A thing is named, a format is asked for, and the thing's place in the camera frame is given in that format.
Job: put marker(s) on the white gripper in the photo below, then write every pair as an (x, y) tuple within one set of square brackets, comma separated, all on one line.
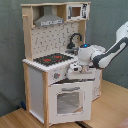
[(76, 71)]

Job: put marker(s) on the stove knob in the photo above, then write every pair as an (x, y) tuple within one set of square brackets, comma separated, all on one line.
[(56, 75)]

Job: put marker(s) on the white oven door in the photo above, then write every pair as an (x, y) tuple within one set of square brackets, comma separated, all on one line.
[(69, 102)]

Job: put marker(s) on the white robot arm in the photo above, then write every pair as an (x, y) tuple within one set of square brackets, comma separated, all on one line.
[(94, 54)]

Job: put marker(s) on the wooden toy kitchen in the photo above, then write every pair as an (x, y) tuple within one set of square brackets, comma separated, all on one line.
[(42, 41)]

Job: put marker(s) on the grey toy sink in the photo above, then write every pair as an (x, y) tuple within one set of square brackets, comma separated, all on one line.
[(73, 51)]

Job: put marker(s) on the black toy faucet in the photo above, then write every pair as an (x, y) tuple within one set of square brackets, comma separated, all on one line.
[(73, 40)]

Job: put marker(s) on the white cabinet door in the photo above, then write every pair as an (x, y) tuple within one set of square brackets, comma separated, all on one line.
[(96, 88)]

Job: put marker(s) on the black toy stovetop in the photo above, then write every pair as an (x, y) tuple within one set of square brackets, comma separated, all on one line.
[(52, 59)]

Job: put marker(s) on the toy microwave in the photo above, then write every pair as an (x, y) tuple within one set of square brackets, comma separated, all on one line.
[(78, 11)]

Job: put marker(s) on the grey range hood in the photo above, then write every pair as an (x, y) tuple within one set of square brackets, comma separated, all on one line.
[(48, 18)]

